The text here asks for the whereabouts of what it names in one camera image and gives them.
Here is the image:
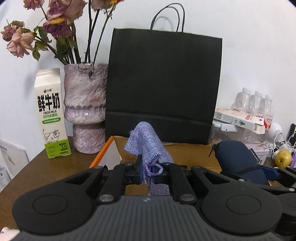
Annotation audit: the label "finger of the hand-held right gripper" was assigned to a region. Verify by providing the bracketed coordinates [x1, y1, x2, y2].
[221, 172, 296, 194]
[260, 165, 296, 184]

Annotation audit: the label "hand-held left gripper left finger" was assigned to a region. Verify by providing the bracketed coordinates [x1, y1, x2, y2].
[63, 155, 142, 205]

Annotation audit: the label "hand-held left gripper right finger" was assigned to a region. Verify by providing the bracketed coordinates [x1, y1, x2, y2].
[155, 162, 232, 205]

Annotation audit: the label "red cardboard box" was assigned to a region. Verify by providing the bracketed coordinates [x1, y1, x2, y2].
[88, 136, 223, 172]

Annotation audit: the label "purple knit pouch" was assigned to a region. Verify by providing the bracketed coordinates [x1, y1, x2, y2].
[124, 121, 174, 196]

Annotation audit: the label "navy zip case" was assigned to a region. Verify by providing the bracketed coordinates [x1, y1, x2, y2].
[209, 140, 277, 186]

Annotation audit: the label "white yellow plush toy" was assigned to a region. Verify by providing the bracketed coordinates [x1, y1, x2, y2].
[0, 227, 19, 241]

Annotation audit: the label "yellow green pear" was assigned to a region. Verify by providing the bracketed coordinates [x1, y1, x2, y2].
[275, 149, 292, 168]

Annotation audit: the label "white printed tin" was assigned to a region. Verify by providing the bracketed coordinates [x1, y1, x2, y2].
[247, 142, 274, 158]

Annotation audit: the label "small white fan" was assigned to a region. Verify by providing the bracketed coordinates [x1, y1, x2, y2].
[266, 122, 284, 144]

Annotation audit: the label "black upright device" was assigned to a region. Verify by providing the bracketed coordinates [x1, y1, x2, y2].
[287, 123, 296, 146]

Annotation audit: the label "clear plastic container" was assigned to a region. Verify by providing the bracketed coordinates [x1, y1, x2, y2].
[209, 122, 266, 146]

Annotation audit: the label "clear water bottle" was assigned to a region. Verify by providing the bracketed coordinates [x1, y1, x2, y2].
[261, 95, 275, 128]
[234, 88, 252, 114]
[248, 91, 263, 116]

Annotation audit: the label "white flat carton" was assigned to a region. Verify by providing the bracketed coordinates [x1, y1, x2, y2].
[214, 107, 265, 133]

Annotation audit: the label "purple mottled vase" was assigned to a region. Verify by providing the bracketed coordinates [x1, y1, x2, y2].
[63, 62, 109, 154]

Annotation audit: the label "black paper bag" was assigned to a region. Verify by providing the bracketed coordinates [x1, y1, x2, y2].
[105, 3, 223, 145]

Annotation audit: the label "white green milk carton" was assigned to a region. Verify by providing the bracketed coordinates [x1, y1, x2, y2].
[34, 68, 73, 159]

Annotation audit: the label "white printed panel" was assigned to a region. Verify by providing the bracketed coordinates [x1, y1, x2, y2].
[0, 138, 30, 186]

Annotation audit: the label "dried rose bouquet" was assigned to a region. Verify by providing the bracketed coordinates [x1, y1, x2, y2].
[0, 0, 125, 66]

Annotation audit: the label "white charging cable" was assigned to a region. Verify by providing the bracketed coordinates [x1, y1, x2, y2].
[273, 132, 295, 154]

